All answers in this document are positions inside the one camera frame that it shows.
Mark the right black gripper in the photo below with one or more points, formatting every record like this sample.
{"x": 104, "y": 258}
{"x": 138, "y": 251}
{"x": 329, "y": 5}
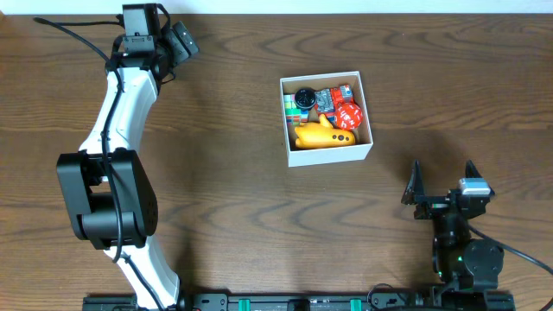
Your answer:
{"x": 440, "y": 206}

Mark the red polyhedral letter ball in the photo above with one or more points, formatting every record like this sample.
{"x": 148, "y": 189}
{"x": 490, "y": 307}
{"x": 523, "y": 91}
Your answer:
{"x": 349, "y": 116}

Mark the orange toy dog figure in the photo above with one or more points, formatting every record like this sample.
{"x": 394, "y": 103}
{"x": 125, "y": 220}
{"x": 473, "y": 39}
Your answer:
{"x": 322, "y": 135}

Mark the red and grey toy truck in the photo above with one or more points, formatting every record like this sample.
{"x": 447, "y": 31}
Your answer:
{"x": 328, "y": 100}

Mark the black round wheel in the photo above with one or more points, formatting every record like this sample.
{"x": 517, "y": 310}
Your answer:
{"x": 305, "y": 99}

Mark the colourful puzzle cube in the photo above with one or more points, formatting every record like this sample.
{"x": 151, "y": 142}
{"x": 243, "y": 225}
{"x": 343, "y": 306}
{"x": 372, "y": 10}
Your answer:
{"x": 293, "y": 114}

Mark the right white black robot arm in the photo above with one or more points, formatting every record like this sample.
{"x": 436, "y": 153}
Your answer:
{"x": 461, "y": 261}

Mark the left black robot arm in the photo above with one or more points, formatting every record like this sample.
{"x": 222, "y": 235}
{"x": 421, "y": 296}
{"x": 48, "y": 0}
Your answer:
{"x": 108, "y": 196}

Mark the white cardboard box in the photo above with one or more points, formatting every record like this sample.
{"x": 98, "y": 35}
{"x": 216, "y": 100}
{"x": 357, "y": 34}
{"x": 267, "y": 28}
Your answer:
{"x": 363, "y": 135}

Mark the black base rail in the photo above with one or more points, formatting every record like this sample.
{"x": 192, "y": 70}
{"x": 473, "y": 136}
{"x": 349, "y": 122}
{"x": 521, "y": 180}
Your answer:
{"x": 381, "y": 299}

